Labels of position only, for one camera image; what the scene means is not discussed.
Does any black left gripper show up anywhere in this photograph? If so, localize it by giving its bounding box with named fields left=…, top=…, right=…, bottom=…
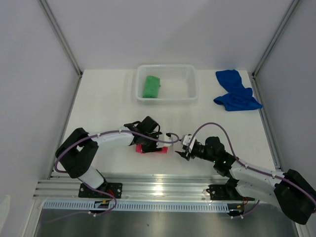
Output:
left=141, top=132, right=162, bottom=153

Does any pink microfiber towel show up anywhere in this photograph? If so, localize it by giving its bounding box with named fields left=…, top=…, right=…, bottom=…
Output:
left=135, top=144, right=168, bottom=154

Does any green microfiber towel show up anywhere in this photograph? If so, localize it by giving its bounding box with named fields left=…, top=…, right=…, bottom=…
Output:
left=142, top=76, right=160, bottom=98

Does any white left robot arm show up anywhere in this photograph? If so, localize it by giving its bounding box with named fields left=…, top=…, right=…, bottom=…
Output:
left=55, top=116, right=162, bottom=198

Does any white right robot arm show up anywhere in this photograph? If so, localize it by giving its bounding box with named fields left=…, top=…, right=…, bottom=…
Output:
left=179, top=134, right=316, bottom=225

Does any white plastic basket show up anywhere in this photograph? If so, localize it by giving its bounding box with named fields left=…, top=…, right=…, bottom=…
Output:
left=135, top=64, right=199, bottom=105

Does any blue microfiber towel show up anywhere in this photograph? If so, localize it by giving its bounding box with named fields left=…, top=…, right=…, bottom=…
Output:
left=213, top=70, right=263, bottom=112

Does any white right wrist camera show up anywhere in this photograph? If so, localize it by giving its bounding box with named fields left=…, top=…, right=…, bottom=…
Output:
left=181, top=134, right=196, bottom=153

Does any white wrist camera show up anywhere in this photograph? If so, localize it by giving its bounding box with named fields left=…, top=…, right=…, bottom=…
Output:
left=181, top=134, right=196, bottom=153
left=160, top=133, right=173, bottom=147

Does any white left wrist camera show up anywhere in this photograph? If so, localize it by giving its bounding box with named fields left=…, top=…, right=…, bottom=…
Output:
left=160, top=133, right=173, bottom=147

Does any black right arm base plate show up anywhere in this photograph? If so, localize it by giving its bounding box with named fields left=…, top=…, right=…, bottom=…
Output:
left=206, top=178, right=255, bottom=201

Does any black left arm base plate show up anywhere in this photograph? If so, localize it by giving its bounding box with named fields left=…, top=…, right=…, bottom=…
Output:
left=78, top=183, right=123, bottom=199

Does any aluminium front rail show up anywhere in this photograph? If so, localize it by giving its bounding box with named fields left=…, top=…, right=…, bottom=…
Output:
left=33, top=172, right=302, bottom=203

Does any white slotted cable duct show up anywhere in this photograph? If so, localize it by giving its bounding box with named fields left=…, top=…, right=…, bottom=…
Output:
left=43, top=199, right=230, bottom=213

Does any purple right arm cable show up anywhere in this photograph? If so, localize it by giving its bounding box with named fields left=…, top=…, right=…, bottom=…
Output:
left=189, top=122, right=316, bottom=220

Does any aluminium frame post left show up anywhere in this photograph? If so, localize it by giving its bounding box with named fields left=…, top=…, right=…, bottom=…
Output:
left=38, top=0, right=83, bottom=77

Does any aluminium frame post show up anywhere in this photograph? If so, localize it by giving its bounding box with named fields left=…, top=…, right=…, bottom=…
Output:
left=38, top=0, right=83, bottom=77
left=251, top=0, right=303, bottom=79

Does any aluminium frame post right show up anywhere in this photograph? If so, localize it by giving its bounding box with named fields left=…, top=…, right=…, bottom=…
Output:
left=251, top=0, right=303, bottom=79

